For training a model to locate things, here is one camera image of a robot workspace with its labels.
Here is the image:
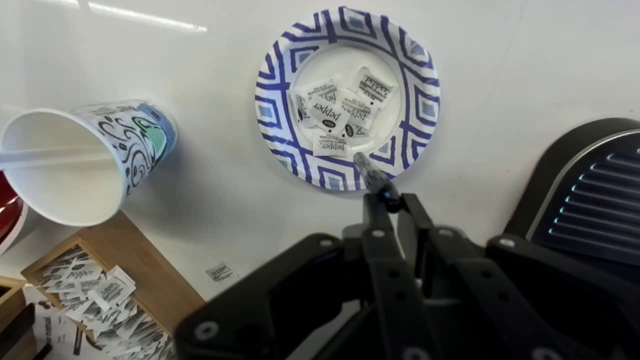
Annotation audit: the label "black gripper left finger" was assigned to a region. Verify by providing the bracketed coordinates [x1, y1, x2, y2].
[362, 195, 437, 360]

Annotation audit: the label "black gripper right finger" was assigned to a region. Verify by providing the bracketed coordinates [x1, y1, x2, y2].
[400, 195, 582, 360]

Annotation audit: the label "patterned paper cup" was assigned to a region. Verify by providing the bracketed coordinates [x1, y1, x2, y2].
[3, 100, 178, 227]

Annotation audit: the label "red and white cup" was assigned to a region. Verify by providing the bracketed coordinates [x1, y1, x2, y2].
[0, 173, 29, 254]

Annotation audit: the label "black Keurig coffee maker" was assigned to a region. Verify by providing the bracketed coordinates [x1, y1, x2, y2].
[506, 118, 640, 269]

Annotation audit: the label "white sachet packets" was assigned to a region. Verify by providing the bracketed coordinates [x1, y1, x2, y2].
[290, 66, 396, 159]

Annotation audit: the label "blue patterned paper plate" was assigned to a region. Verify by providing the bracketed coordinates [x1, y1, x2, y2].
[254, 6, 443, 192]

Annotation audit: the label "wooden organizer box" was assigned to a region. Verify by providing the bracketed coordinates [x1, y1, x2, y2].
[23, 215, 205, 360]

